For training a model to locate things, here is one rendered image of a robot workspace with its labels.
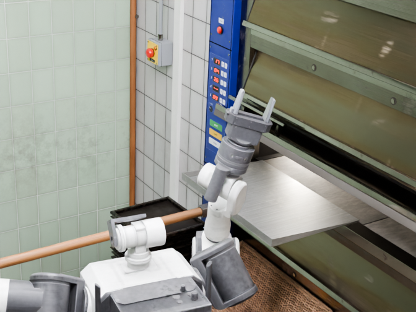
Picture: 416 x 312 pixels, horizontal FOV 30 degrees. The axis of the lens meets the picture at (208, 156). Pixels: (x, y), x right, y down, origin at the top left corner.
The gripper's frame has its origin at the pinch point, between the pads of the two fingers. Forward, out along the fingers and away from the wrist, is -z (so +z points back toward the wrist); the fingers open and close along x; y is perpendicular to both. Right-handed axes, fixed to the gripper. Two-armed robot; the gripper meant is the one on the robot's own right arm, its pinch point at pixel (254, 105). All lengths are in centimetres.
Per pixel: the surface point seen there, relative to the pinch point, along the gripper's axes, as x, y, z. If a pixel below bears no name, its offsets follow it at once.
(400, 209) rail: -48, -4, 16
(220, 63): -14, 99, 19
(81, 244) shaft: 27, 24, 64
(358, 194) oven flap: -42.7, 10.1, 20.5
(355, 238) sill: -58, 27, 43
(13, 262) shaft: 45, 16, 70
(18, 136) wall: 48, 145, 89
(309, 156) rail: -33, 32, 21
